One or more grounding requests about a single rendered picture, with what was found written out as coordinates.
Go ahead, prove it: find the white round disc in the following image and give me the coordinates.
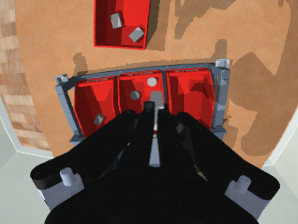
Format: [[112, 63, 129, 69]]
[[147, 77, 157, 87]]

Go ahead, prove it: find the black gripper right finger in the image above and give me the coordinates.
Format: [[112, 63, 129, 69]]
[[155, 91, 280, 224]]

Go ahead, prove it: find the grey steel disc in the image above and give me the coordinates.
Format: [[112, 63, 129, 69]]
[[130, 90, 140, 100]]

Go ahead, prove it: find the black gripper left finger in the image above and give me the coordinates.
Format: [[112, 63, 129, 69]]
[[30, 91, 157, 224]]

